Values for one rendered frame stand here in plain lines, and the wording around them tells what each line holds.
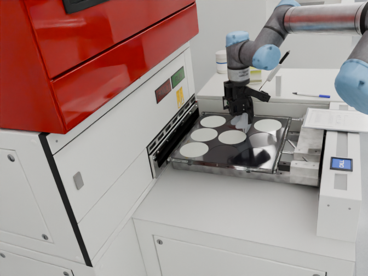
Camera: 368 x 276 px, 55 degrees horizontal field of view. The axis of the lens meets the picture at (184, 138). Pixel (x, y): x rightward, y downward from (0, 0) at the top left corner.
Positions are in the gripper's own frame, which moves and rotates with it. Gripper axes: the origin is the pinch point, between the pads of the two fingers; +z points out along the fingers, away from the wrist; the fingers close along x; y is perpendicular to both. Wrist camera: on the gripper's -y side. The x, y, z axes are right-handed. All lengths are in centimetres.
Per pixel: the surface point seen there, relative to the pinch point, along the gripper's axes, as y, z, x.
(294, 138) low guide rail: -18.2, 8.1, 3.6
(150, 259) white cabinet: 47, 27, 17
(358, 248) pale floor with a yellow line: -63, 91, 1
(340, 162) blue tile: -6.9, -5.2, 38.8
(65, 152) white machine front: 61, -25, 27
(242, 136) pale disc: 2.8, 1.3, 1.5
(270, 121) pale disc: -11.4, 1.3, -2.3
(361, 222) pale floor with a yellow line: -79, 91, -13
